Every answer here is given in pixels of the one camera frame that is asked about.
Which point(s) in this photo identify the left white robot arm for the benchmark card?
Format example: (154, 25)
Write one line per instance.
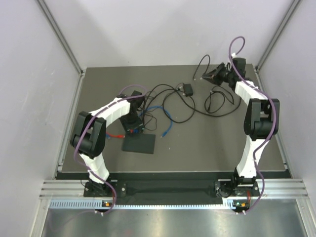
(89, 134)

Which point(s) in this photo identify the aluminium profile rail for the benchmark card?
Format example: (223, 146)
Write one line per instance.
(274, 189)

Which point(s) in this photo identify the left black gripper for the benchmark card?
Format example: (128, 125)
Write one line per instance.
(138, 125)

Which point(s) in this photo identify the black network switch box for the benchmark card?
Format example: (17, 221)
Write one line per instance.
(139, 143)

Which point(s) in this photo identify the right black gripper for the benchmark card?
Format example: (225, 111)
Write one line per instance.
(213, 76)

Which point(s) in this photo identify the grey slotted cable duct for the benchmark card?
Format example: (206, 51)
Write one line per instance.
(101, 204)

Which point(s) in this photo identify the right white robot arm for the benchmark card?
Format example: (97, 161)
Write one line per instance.
(260, 122)

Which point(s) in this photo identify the black power adapter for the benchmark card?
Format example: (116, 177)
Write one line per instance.
(188, 90)

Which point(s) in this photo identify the dark grey table mat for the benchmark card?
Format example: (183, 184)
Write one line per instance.
(189, 140)

